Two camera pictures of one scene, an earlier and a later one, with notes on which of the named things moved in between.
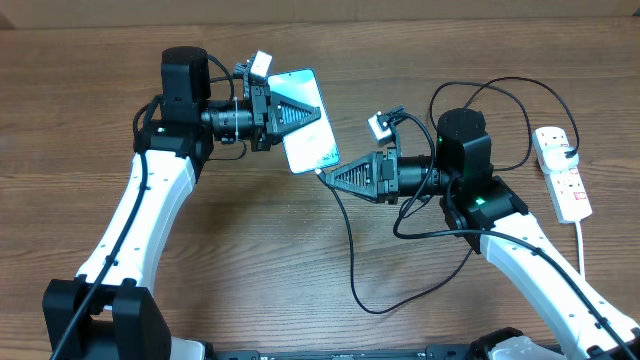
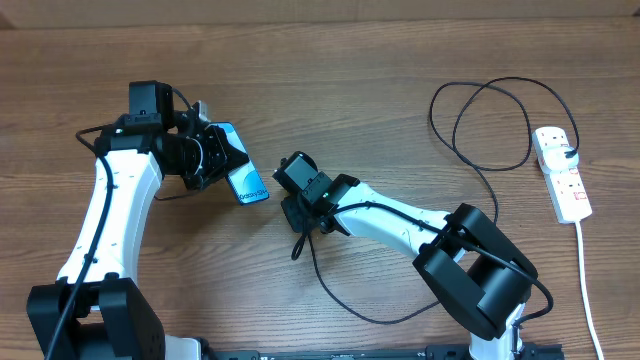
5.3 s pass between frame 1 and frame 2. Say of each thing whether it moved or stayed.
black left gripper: moved
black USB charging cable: moved
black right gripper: moved
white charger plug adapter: stayed
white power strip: stayed
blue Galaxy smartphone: moved
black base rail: stayed
